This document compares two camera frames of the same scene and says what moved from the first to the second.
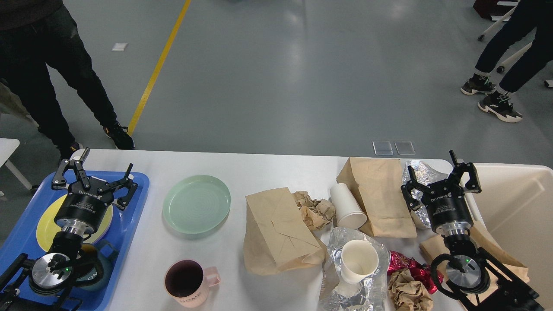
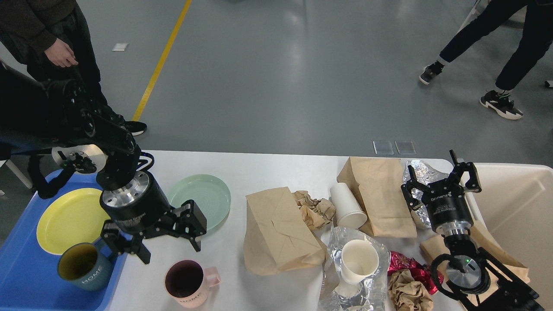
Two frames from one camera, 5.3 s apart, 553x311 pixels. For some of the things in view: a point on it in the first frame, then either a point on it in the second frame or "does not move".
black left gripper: x=86 y=207 → x=143 y=207
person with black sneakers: x=512 y=55 → x=538 y=38
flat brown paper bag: x=377 y=183 does not move
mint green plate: x=196 y=204 does not move
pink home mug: x=189 y=282 does not move
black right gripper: x=448 y=210 does not move
